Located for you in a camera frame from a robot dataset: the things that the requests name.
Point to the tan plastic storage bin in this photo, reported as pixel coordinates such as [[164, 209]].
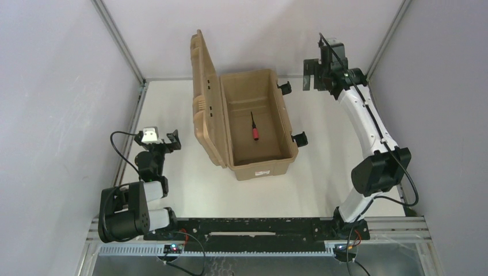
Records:
[[257, 92]]

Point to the black front bin latch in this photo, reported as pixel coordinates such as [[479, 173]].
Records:
[[300, 140]]

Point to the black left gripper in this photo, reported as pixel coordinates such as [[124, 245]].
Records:
[[164, 142]]

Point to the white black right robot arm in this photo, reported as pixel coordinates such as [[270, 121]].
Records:
[[384, 163]]

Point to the black bin latch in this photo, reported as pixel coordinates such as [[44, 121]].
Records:
[[285, 88], [300, 140]]

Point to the aluminium frame post left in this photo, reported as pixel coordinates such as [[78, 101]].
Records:
[[113, 30]]

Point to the aluminium frame post right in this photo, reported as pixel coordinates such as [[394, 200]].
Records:
[[399, 15]]

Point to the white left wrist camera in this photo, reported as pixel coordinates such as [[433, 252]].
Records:
[[150, 135]]

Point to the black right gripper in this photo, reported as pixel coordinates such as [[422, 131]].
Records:
[[316, 71]]

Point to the tan bin lid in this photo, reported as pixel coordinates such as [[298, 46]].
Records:
[[207, 105]]

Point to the left controller board with leds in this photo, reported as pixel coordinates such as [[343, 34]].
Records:
[[173, 249]]

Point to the controller board with leds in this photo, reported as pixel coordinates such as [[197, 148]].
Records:
[[173, 249], [342, 253]]

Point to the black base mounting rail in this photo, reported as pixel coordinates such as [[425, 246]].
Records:
[[261, 235]]

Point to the black rear bin latch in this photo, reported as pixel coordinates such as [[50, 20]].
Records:
[[285, 88]]

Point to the aluminium frame post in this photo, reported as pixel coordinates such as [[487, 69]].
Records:
[[399, 15], [113, 30]]

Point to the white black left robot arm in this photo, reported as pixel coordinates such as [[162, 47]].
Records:
[[124, 210]]

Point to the red handled screwdriver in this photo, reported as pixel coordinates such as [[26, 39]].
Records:
[[255, 132]]

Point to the right controller board with leds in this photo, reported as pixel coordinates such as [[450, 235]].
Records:
[[342, 253]]

